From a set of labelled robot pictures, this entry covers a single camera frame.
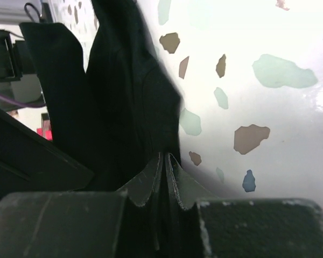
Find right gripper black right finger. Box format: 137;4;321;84
164;154;323;257

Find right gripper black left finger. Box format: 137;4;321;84
0;154;163;257

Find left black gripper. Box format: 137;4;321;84
0;109;94;199

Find black t shirt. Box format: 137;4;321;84
20;1;181;191

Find folded red t shirt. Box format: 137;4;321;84
37;128;53;141

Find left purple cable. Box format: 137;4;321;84
0;90;48;110

